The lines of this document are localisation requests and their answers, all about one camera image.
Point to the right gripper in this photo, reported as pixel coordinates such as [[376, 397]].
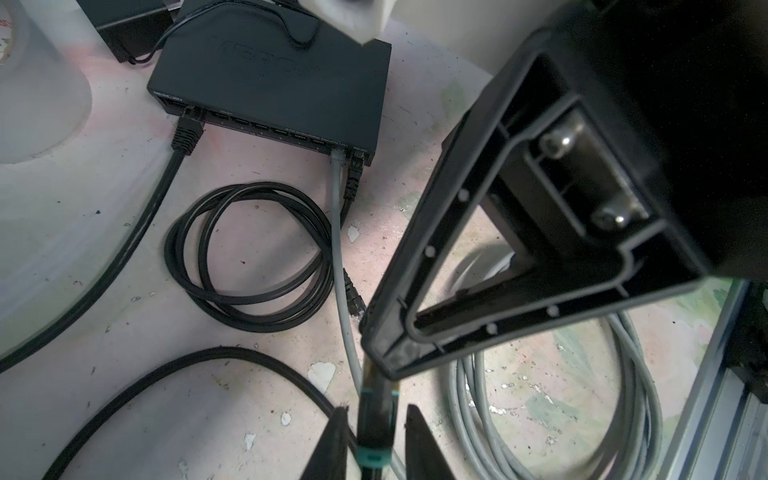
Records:
[[672, 120]]

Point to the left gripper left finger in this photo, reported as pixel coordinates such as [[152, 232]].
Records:
[[329, 458]]

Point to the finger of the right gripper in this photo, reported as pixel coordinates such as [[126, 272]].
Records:
[[490, 163]]

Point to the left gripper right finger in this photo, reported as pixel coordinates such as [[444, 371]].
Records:
[[424, 459]]

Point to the black network switch box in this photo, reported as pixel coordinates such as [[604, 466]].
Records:
[[275, 72]]

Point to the black power adapter with cord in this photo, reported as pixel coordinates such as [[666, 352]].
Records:
[[135, 30]]

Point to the clear tape roll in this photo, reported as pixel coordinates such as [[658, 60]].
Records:
[[45, 98]]

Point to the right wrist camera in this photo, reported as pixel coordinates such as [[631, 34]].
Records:
[[360, 20]]

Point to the aluminium mounting rail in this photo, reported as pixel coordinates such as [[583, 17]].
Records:
[[722, 431]]

